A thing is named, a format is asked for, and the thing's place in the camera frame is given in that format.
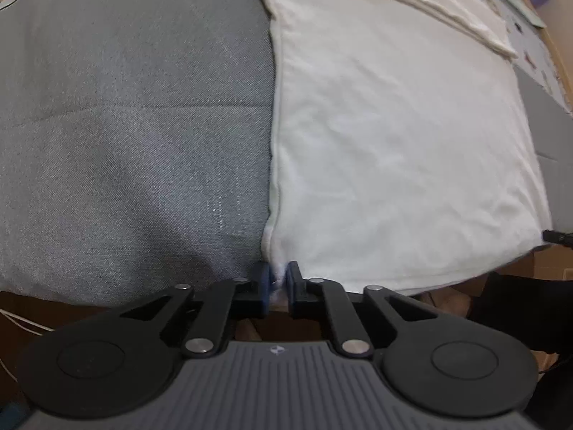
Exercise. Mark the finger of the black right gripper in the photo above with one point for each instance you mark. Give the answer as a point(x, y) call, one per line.
point(558, 238)

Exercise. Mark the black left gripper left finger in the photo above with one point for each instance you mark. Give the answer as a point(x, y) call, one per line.
point(117, 361)

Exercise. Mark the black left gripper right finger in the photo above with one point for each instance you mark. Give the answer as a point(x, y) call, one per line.
point(437, 362)

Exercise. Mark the white t-shirt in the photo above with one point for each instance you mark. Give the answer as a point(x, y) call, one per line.
point(401, 150)

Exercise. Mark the grey patterned bed sheet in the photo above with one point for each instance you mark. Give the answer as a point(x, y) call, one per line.
point(136, 142)

